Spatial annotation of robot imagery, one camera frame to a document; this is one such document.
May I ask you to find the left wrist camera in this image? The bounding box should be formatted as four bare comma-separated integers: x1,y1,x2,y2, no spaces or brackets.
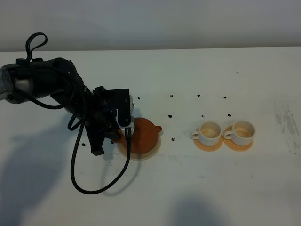
102,89,135,137

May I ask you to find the orange cup coaster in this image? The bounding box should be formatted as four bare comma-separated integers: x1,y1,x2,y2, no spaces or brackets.
222,126,254,152
193,137,223,152

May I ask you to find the brown clay teapot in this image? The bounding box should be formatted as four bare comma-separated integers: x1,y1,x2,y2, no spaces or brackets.
110,117,162,155

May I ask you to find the beige round teapot coaster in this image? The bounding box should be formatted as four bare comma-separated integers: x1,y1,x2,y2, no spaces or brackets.
117,136,161,161

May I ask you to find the right orange cup coaster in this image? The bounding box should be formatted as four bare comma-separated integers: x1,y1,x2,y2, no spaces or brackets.
222,126,254,152

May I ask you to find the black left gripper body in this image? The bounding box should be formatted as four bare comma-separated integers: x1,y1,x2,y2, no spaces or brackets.
83,86,120,139

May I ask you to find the left white teacup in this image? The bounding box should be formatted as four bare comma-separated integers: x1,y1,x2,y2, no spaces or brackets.
190,121,222,147

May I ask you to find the black braided camera cable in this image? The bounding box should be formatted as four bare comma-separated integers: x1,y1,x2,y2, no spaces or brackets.
4,32,132,195

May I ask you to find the white teacup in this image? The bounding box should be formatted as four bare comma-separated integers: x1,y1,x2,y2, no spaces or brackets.
223,121,255,146
190,121,222,147

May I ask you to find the left orange cup coaster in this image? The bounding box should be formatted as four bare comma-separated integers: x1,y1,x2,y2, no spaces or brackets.
193,137,223,152

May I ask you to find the right white teacup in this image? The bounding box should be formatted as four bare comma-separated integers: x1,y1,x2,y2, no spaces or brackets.
223,121,255,146

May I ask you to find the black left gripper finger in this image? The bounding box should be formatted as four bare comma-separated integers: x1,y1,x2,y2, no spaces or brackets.
85,125,105,155
107,128,121,141

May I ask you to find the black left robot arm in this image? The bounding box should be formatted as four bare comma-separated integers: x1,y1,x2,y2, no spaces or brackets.
0,58,128,155

